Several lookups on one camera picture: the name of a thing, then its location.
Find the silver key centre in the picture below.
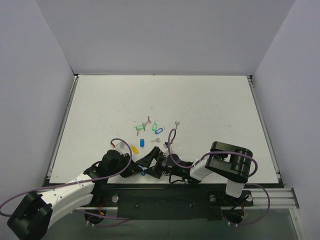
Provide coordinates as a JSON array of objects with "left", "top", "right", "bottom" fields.
[{"left": 150, "top": 138, "right": 161, "bottom": 143}]

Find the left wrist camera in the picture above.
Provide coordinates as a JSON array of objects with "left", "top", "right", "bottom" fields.
[{"left": 114, "top": 141, "right": 126, "bottom": 153}]

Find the small green key tag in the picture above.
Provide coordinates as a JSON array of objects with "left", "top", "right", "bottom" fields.
[{"left": 151, "top": 122, "right": 158, "bottom": 132}]

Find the silver key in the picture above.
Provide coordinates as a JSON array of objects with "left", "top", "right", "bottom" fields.
[
  {"left": 150, "top": 138, "right": 161, "bottom": 143},
  {"left": 175, "top": 121, "right": 180, "bottom": 129},
  {"left": 147, "top": 116, "right": 152, "bottom": 124}
]

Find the silver key right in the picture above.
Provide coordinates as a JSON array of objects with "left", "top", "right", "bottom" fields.
[{"left": 175, "top": 121, "right": 180, "bottom": 129}]

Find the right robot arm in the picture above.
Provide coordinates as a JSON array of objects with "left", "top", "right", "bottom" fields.
[{"left": 144, "top": 141, "right": 258, "bottom": 205}]

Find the yellow key tag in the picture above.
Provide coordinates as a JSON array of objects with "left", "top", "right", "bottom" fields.
[{"left": 130, "top": 145, "right": 139, "bottom": 155}]

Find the dark blue key tag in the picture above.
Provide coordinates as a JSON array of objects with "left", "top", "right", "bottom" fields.
[{"left": 139, "top": 138, "right": 145, "bottom": 148}]

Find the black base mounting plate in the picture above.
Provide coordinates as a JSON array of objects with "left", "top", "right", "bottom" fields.
[{"left": 84, "top": 184, "right": 253, "bottom": 221}]

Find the blue key tag with ring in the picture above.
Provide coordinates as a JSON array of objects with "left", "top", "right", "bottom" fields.
[{"left": 154, "top": 126, "right": 165, "bottom": 135}]

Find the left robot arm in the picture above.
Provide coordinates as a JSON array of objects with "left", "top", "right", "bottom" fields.
[{"left": 7, "top": 149, "right": 136, "bottom": 240}]

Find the silver key top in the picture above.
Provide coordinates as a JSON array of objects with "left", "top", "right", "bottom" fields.
[{"left": 147, "top": 116, "right": 152, "bottom": 124}]

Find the green key tag with key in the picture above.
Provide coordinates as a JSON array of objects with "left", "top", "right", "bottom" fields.
[{"left": 135, "top": 122, "right": 147, "bottom": 136}]

